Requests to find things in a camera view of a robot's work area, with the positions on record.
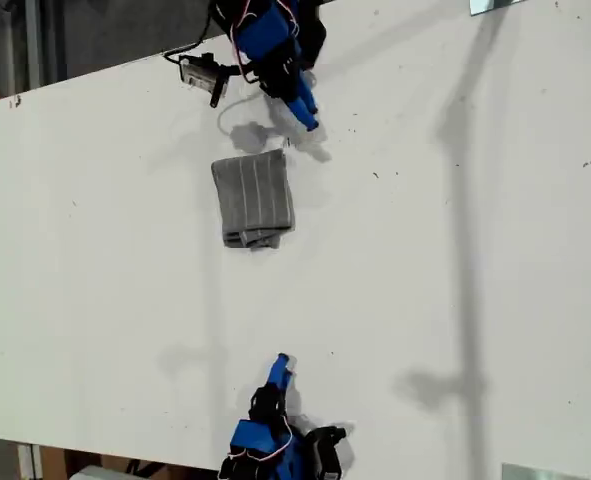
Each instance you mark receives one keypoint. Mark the grey white-striped square towel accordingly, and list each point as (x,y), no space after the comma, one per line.
(255,200)

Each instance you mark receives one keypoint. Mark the white plastic container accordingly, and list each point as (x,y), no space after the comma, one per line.
(97,472)

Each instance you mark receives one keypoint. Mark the white table leg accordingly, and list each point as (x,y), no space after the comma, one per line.
(29,462)

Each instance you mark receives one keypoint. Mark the short black camera stalk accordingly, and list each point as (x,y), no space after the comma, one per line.
(325,435)
(220,85)

